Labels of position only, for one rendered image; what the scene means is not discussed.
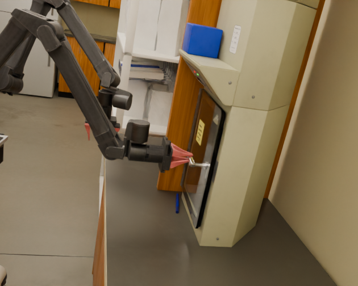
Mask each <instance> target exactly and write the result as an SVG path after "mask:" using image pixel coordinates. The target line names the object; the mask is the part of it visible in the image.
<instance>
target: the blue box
mask: <svg viewBox="0 0 358 286"><path fill-rule="evenodd" d="M222 33H223V30H220V29H218V28H215V27H209V26H203V25H199V24H193V23H187V24H186V30H185V36H184V42H183V45H182V50H183V51H185V52H186V53H188V54H193V55H197V56H204V57H211V58H217V57H218V52H219V47H220V42H221V38H222Z"/></svg>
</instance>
